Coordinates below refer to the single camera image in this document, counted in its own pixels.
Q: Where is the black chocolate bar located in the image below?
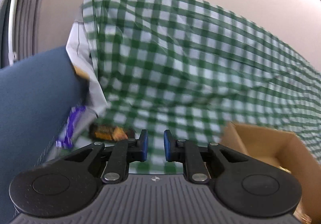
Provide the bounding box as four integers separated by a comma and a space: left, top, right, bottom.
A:
89, 123, 135, 142

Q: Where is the purple chocolate bar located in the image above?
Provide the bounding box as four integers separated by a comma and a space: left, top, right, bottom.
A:
56, 106, 86, 150

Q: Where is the cardboard box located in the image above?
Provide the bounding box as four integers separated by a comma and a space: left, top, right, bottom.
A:
220, 122, 320, 223

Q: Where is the green checkered cloth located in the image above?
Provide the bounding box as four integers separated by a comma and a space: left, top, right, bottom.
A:
68, 0, 320, 174

